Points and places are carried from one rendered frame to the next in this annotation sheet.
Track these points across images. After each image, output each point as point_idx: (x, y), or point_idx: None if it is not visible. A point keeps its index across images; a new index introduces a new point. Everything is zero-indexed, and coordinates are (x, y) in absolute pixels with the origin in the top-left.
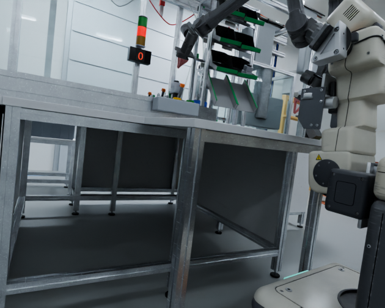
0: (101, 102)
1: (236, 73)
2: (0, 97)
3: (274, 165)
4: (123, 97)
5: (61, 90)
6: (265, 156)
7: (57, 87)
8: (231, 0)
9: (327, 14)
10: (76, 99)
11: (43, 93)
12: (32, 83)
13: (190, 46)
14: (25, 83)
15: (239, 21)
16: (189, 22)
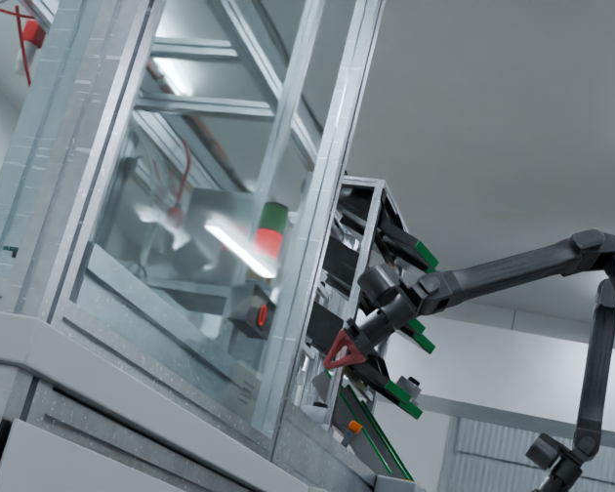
0: (337, 489)
1: (407, 402)
2: (307, 490)
3: None
4: (351, 473)
5: (312, 454)
6: None
7: (310, 447)
8: (511, 270)
9: (593, 333)
10: (319, 480)
11: (296, 463)
12: (293, 434)
13: (390, 331)
14: (287, 433)
15: (389, 258)
16: (389, 269)
